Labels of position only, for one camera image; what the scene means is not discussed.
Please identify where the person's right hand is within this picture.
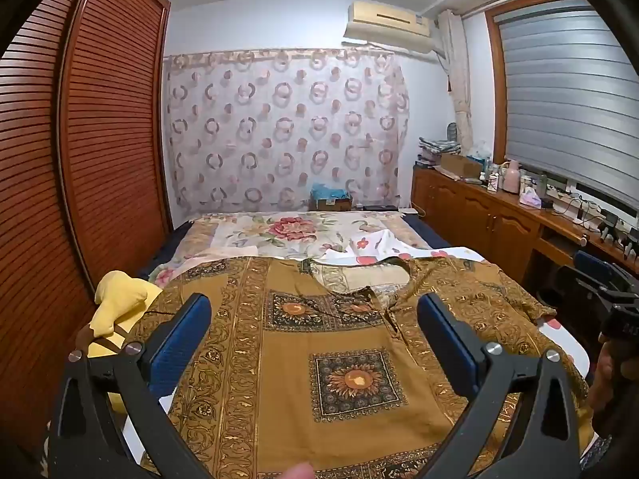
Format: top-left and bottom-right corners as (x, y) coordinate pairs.
(586, 343), (619, 427)

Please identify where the white air conditioner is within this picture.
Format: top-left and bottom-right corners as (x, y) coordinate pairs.
(342, 1), (435, 53)

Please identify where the stack of folded cloths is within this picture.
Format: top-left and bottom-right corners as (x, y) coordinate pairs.
(417, 136), (462, 166)

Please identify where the pink thermos jug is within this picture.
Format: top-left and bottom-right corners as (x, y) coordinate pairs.
(502, 160), (521, 194)

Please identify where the blue plastic bag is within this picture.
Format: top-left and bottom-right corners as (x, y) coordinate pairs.
(310, 182), (349, 201)

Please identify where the large cardboard box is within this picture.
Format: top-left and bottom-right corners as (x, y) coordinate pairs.
(439, 154), (482, 179)

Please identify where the floral bedsheet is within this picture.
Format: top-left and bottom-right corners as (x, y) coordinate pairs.
(150, 210), (435, 285)

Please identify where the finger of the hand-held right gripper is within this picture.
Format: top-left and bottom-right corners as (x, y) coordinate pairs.
(573, 250), (639, 305)

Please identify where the yellow cloth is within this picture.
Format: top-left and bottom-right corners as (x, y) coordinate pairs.
(75, 270), (163, 410)

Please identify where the grey window blind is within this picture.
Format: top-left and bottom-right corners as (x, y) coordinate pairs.
(496, 7), (639, 210)

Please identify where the white flower print sheet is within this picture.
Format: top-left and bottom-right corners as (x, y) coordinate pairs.
(319, 230), (591, 377)

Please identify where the wooden cabinet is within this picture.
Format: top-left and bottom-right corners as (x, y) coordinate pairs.
(412, 164), (639, 285)

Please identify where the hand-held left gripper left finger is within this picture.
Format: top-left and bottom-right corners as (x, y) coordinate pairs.
(47, 293), (215, 479)

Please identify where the circle patterned sheer curtain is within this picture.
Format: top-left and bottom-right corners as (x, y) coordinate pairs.
(162, 49), (410, 215)

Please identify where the navy blue bed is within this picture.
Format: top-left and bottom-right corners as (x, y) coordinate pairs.
(137, 210), (455, 280)

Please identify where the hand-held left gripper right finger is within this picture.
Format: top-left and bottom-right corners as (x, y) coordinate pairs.
(417, 292), (582, 479)

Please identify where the beige tied curtain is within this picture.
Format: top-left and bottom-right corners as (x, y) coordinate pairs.
(437, 9), (475, 160)

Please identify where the wooden louvered wardrobe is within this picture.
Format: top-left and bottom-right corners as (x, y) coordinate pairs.
(0, 0), (173, 460)

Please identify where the brown patterned shirt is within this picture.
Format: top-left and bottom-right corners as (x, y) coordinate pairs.
(107, 254), (592, 479)

